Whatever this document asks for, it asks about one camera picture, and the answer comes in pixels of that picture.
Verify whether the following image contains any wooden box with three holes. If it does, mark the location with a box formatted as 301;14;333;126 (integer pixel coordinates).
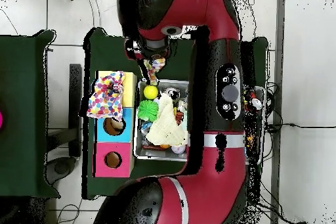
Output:
93;70;138;178

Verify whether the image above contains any cream waffle cloth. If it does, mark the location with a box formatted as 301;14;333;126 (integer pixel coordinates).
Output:
145;93;189;148

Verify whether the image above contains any green spiky ball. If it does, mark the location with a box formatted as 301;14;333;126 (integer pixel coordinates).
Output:
136;99;159;122

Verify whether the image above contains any yellow ball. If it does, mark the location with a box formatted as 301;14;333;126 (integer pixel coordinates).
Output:
143;84;159;101

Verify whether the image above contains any dark green table cloth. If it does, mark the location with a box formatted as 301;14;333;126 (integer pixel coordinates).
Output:
82;27;270;205
0;30;62;199

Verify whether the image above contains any grey rounded base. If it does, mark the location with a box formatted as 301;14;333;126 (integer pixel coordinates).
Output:
45;156;79;185

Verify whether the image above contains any wire mesh bin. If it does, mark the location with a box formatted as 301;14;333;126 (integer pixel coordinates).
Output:
133;78;266;166

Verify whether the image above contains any black power cable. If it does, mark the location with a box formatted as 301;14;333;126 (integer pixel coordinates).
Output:
264;122;336;133

